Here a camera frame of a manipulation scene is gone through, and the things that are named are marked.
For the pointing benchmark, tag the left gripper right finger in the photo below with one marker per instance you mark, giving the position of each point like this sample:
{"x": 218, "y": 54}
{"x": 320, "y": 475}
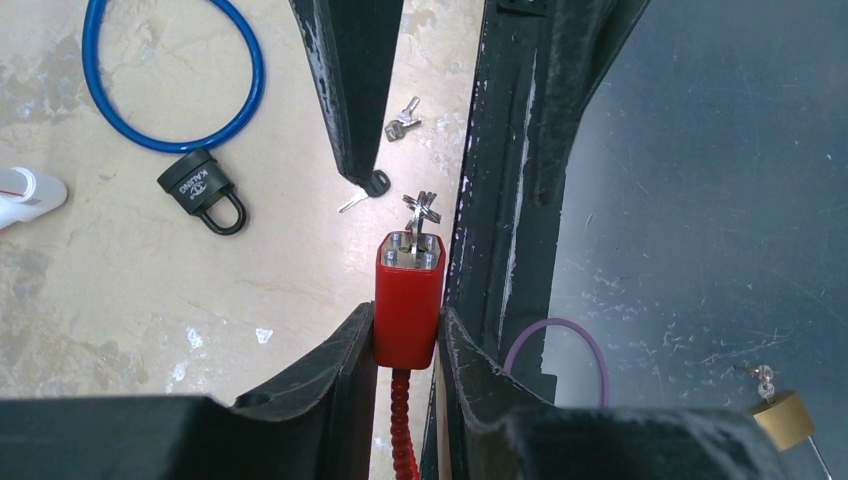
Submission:
{"x": 489, "y": 426}

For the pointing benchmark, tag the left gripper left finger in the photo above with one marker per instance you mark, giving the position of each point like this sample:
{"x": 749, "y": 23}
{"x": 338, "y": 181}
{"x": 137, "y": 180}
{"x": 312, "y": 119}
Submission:
{"x": 313, "y": 420}

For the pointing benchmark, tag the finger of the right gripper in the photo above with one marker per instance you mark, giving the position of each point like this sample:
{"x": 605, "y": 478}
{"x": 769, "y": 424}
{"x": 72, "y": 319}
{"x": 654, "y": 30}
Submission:
{"x": 538, "y": 65}
{"x": 350, "y": 47}

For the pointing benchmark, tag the black head key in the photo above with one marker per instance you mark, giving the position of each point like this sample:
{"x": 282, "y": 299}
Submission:
{"x": 377, "y": 185}

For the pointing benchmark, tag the red cable lock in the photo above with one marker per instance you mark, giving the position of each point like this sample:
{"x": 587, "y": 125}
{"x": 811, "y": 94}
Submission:
{"x": 409, "y": 271}

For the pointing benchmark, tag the black padlock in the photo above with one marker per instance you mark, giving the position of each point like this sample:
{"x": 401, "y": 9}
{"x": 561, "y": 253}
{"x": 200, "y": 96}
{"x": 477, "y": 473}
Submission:
{"x": 197, "y": 182}

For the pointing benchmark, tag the brass padlock with keys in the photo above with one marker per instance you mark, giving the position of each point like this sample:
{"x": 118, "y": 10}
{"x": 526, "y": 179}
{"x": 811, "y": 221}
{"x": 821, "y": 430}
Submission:
{"x": 784, "y": 417}

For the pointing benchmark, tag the blue cable lock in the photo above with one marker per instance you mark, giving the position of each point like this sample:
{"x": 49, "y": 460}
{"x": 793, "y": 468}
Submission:
{"x": 172, "y": 76}

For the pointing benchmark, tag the white PVC pipe frame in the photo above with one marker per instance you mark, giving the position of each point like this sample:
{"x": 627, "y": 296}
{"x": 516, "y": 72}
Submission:
{"x": 27, "y": 194}

